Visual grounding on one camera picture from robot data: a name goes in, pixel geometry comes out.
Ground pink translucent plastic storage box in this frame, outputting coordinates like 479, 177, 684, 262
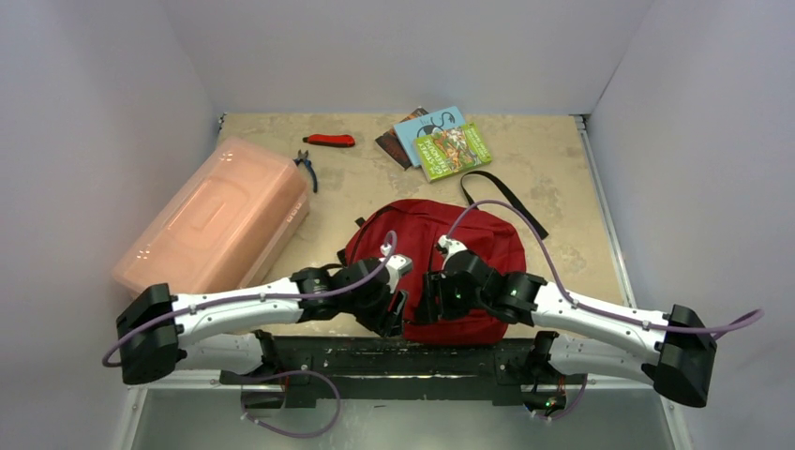
112, 137, 310, 296

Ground red utility knife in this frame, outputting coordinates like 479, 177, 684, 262
302, 133, 356, 148

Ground green illustrated book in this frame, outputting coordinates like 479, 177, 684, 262
413, 123, 493, 183

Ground red student backpack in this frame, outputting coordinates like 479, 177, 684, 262
337, 171, 550, 347

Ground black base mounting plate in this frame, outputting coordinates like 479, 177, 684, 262
155, 334, 647, 410

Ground dark brown book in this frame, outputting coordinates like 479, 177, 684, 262
375, 107, 428, 170

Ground blue handled pliers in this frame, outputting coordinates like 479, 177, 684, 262
293, 150, 319, 193

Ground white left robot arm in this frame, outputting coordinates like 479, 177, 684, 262
101, 255, 413, 385

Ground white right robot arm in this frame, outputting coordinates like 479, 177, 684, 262
415, 250, 717, 408

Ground light blue book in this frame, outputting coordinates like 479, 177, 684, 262
394, 106, 466, 168

